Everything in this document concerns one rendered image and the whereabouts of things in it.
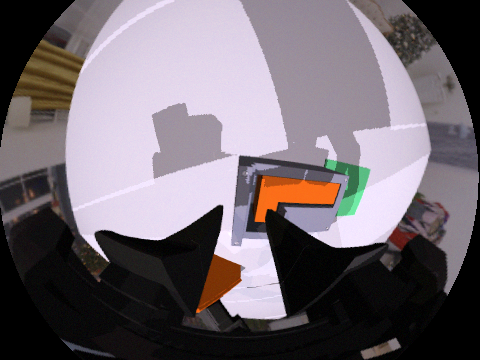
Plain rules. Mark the orange l-shaped part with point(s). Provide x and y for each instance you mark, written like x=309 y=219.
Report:
x=270 y=189

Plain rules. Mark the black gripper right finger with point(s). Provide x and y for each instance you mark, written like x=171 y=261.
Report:
x=306 y=267

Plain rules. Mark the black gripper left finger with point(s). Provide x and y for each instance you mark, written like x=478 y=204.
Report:
x=180 y=262

